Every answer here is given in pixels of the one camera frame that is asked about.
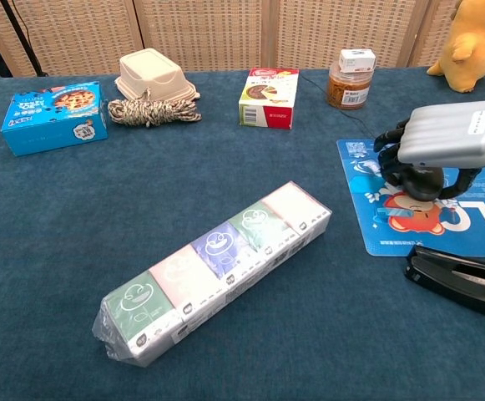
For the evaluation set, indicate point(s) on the black stapler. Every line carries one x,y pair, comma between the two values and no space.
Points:
446,273

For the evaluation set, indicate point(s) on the clear jar amber contents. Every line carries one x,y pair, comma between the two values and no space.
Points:
348,89

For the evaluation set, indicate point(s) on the blue cartoon mouse pad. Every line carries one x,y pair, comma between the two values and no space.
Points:
392,234

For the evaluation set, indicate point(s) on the red white cake box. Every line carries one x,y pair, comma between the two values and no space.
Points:
267,96

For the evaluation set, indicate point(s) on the small white cardboard box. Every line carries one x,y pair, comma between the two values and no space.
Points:
357,60

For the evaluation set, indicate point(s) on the woven wicker folding screen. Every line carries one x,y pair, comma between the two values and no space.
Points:
204,29

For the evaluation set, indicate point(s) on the wrapped tissue multipack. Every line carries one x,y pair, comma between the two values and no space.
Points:
208,267

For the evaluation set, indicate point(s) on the yellow plush toy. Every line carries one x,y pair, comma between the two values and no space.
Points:
476,42

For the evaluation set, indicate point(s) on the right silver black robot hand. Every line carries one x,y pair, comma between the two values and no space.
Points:
451,133

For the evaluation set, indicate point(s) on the beige takeout clamshell container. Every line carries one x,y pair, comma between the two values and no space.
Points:
150,69

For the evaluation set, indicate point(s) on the blue cookie box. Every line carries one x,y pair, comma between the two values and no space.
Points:
50,129

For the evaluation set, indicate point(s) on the black computer mouse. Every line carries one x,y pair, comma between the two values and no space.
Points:
423,188

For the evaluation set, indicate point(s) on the black tripod stand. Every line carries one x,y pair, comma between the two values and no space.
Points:
21,33

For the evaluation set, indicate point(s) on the blue table cloth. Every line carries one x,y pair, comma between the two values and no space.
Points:
37,250

